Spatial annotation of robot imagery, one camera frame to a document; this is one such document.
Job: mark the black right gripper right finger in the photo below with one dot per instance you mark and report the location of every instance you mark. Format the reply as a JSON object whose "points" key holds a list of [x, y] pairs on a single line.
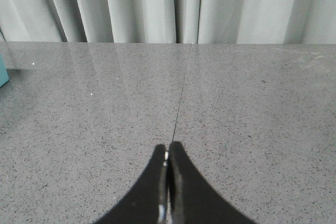
{"points": [[193, 200]]}

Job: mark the grey pleated curtain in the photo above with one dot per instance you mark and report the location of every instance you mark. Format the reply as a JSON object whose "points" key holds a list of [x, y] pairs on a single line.
{"points": [[170, 21]]}

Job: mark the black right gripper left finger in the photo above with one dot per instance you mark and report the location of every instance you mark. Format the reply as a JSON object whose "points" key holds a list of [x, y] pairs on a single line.
{"points": [[146, 201]]}

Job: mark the light blue storage box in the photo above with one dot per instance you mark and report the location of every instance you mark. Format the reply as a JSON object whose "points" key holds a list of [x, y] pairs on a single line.
{"points": [[4, 78]]}

